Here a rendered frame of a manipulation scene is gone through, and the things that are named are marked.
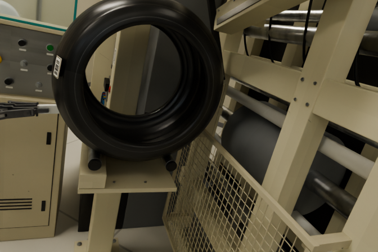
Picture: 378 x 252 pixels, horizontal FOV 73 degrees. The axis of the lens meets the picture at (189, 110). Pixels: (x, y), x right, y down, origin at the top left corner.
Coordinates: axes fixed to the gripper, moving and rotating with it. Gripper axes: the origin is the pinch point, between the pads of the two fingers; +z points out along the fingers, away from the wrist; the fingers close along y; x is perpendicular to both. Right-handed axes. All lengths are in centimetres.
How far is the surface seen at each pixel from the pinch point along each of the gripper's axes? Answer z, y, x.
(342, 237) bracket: 74, -59, 17
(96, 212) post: 15, 25, 68
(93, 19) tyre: 14.6, -11.0, -30.8
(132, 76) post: 31.4, 24.8, -6.7
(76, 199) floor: 1, 88, 105
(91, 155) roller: 13.1, -8.3, 14.7
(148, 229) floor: 50, 51, 112
